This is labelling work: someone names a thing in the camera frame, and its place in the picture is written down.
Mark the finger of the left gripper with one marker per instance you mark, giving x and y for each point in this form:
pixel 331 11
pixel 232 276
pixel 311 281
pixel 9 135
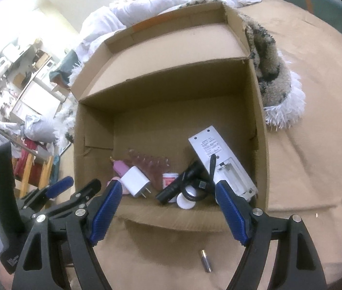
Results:
pixel 57 187
pixel 77 199

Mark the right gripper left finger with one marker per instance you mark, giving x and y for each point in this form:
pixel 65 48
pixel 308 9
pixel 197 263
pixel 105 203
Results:
pixel 81 229

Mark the white USB charger plug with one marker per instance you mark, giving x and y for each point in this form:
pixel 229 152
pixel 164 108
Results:
pixel 135 181

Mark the dark red blister pack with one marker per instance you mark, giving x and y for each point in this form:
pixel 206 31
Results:
pixel 152 166

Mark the white bottle red label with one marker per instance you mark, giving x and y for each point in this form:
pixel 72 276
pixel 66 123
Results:
pixel 168 178

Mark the small silver metal cylinder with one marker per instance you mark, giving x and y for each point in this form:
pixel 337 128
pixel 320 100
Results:
pixel 205 261

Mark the white pill bottle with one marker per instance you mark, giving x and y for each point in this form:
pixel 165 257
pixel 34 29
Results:
pixel 183 202

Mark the white remote control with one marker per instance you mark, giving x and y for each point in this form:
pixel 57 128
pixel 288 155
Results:
pixel 227 166

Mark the wooden chair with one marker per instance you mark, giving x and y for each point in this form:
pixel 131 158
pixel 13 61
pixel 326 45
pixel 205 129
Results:
pixel 31 167

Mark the grey stuffed bag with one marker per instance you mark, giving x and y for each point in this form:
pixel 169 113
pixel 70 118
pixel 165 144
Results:
pixel 39 128

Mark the teal armchair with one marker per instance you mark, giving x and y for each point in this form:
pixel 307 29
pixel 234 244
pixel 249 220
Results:
pixel 61 75

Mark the open cardboard box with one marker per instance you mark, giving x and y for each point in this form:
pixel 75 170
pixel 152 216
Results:
pixel 152 87

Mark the furry black white blanket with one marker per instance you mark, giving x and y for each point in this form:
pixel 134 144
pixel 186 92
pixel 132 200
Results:
pixel 281 90

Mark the white crumpled duvet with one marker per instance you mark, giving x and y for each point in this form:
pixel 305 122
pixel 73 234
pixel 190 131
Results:
pixel 121 14

